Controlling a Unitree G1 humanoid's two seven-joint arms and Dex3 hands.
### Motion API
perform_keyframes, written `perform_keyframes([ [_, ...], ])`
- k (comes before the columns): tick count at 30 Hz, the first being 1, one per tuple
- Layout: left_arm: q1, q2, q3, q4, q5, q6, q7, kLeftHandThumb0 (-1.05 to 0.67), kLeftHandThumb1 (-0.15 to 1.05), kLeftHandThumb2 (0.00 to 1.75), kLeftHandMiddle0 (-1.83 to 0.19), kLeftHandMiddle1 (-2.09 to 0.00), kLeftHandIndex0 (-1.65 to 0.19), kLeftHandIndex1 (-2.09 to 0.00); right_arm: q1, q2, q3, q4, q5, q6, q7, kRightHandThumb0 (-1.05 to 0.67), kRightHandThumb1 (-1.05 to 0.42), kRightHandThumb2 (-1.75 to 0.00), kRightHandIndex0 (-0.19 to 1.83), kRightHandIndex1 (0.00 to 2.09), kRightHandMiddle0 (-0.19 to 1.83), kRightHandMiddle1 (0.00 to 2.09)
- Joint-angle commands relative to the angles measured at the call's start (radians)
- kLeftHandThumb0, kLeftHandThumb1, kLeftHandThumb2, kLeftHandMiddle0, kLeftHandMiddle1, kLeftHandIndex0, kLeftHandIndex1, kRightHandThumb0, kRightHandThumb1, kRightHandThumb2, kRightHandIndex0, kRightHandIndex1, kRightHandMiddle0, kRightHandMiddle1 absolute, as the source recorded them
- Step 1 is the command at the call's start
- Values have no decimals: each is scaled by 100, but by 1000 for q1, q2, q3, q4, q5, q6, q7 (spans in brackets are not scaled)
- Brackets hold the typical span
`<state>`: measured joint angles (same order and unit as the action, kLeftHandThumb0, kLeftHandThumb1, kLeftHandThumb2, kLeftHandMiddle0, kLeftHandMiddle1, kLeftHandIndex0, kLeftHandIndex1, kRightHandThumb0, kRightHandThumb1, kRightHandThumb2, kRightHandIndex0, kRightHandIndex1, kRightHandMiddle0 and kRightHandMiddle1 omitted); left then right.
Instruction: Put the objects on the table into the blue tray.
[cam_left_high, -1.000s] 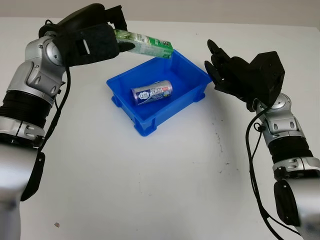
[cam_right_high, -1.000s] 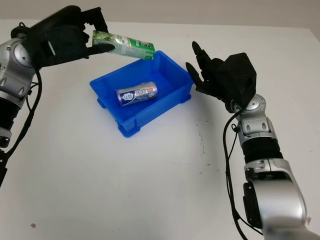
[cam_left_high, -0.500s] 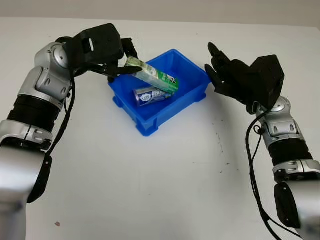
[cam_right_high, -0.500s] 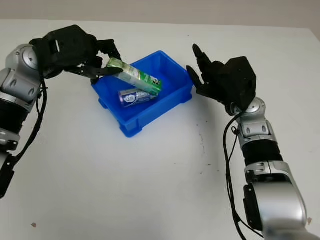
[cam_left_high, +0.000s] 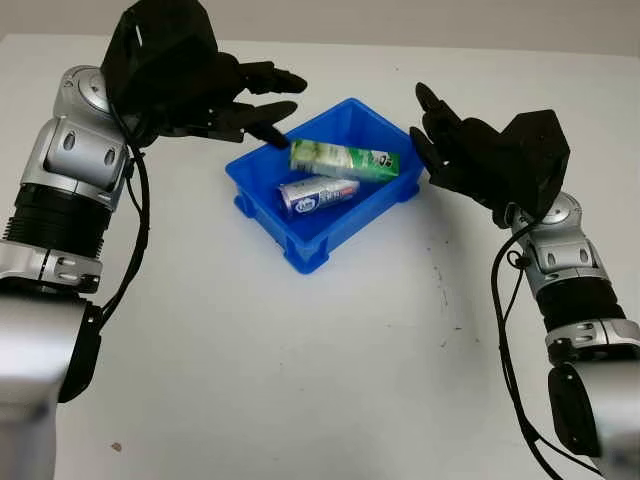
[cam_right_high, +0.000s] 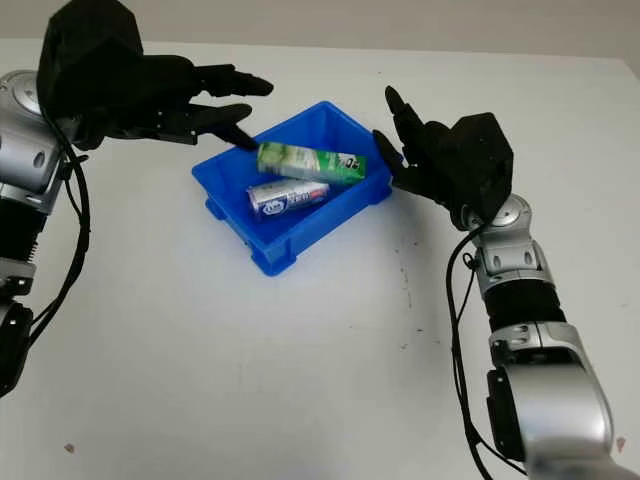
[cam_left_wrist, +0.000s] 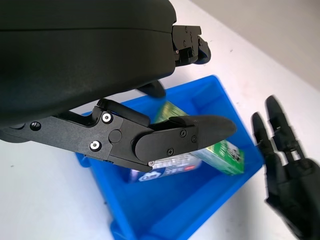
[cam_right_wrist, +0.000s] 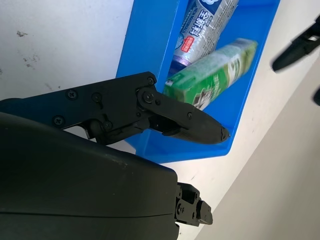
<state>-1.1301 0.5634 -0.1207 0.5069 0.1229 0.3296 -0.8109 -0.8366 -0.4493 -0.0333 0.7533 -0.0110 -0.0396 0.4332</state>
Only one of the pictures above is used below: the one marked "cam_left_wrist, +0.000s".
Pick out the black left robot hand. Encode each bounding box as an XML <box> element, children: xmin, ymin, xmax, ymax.
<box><xmin>0</xmin><ymin>0</ymin><xmax>238</xmax><ymax>173</ymax></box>

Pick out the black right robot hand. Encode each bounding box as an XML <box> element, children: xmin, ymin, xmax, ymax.
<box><xmin>251</xmin><ymin>94</ymin><xmax>320</xmax><ymax>240</ymax></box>

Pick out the green carton box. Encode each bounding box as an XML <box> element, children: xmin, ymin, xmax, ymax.
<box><xmin>152</xmin><ymin>99</ymin><xmax>246</xmax><ymax>176</ymax></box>

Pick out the purple capped cylindrical bottle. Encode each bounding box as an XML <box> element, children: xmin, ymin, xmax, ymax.
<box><xmin>129</xmin><ymin>152</ymin><xmax>204</xmax><ymax>185</ymax></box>

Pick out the blue plastic tray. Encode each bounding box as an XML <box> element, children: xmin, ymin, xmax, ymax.
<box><xmin>74</xmin><ymin>74</ymin><xmax>266</xmax><ymax>240</ymax></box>

